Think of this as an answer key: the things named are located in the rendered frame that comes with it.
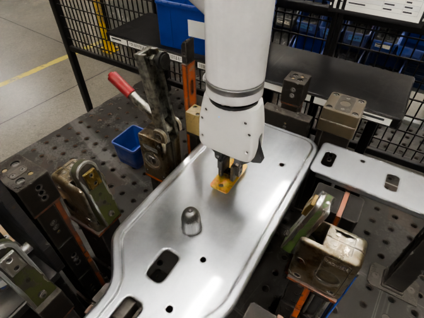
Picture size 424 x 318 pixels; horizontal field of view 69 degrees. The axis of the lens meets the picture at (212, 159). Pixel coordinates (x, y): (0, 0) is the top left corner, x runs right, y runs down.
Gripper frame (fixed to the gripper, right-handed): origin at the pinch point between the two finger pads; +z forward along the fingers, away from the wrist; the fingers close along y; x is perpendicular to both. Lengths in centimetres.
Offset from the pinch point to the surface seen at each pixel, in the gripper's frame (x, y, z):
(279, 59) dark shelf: 44.4, -8.9, 0.6
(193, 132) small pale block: 6.1, -12.3, 1.7
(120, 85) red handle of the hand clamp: -0.8, -23.4, -9.9
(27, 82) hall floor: 87, -251, 104
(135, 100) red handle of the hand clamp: -0.7, -20.3, -7.7
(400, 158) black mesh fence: 55, 32, 27
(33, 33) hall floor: 157, -340, 104
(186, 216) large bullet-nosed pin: -13.8, 0.0, -1.0
